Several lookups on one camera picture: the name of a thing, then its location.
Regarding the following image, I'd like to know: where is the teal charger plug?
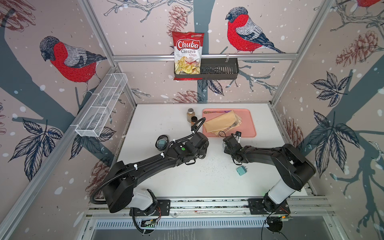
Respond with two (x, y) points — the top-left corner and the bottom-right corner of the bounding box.
(236, 166), (247, 176)
(157, 139), (167, 149)

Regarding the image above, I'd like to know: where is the clear pouch black zipper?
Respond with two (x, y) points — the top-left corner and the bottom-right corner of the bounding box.
(155, 135), (169, 151)

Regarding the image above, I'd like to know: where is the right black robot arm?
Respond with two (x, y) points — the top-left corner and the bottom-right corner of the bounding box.
(223, 136), (316, 213)

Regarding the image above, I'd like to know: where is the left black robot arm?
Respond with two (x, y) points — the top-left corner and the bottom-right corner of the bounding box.
(90, 132), (209, 216)

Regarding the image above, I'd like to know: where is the pink tray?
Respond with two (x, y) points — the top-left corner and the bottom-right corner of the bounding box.
(203, 109), (257, 138)

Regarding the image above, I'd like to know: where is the yellow folded napkin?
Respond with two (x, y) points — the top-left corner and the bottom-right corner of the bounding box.
(204, 111), (242, 136)

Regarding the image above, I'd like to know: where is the orange pepper spice jar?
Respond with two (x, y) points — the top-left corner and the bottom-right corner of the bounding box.
(191, 116), (198, 126)

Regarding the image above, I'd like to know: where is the shichimi spice jar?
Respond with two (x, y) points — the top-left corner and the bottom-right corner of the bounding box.
(187, 108), (195, 123)

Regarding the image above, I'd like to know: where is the Chuba cassava chips bag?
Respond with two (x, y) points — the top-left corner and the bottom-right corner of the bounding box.
(172, 32), (205, 81)

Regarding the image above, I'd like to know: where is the pink handled fork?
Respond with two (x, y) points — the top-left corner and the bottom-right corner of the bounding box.
(221, 120), (241, 133)

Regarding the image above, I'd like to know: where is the pink handled spoon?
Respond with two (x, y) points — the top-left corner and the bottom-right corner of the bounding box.
(203, 110), (231, 115)

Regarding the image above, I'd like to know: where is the black wall basket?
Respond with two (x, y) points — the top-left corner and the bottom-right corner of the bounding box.
(175, 58), (239, 81)

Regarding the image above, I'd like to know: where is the aluminium frame rail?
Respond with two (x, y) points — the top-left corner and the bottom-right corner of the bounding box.
(112, 53), (299, 63)

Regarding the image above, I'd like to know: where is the white wire mesh shelf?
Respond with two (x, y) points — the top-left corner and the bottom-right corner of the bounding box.
(75, 73), (128, 138)

